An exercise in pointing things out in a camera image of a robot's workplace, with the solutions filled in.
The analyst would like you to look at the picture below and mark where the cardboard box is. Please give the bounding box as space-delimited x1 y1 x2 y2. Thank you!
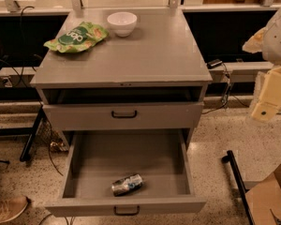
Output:
245 164 281 225

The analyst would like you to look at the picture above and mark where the black drawer handle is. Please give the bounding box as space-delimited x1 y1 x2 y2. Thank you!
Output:
111 111 138 119
113 205 141 217

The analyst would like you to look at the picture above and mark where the open grey lower drawer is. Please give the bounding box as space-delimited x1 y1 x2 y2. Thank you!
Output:
46 129 206 217

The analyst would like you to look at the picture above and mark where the black lower drawer handle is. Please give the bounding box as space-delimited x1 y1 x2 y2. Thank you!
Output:
113 205 141 217

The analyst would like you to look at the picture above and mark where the closed grey upper drawer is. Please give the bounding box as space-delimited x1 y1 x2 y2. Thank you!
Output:
43 102 203 131

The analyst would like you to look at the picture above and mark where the black metal stand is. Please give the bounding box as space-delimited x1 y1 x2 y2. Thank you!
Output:
221 150 255 225

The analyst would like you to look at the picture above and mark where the white ceramic bowl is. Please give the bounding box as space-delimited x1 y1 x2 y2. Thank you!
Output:
107 12 138 38

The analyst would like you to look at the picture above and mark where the small black device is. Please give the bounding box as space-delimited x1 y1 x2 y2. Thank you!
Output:
207 59 223 69

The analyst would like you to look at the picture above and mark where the grey drawer cabinet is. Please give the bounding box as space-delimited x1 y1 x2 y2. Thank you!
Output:
31 8 212 141

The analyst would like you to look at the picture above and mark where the black table leg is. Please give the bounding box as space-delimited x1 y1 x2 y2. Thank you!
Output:
20 109 43 162

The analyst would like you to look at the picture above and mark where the silver redbull can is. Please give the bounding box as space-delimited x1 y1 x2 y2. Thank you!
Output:
111 173 143 197

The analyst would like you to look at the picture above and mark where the beige sneaker shoe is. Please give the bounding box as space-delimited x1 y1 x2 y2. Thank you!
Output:
0 196 28 224

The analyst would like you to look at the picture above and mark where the green snack bag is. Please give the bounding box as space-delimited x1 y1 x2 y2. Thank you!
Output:
44 22 109 53

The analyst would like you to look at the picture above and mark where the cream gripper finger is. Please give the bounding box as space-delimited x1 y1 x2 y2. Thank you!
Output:
250 66 281 123
243 27 266 53

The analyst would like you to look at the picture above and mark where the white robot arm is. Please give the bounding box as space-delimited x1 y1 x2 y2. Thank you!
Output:
243 8 281 123

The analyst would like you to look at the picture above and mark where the black power cable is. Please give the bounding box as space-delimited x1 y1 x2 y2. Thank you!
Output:
201 63 281 115

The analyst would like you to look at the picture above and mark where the black upper drawer handle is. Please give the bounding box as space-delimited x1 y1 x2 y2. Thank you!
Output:
111 111 138 119

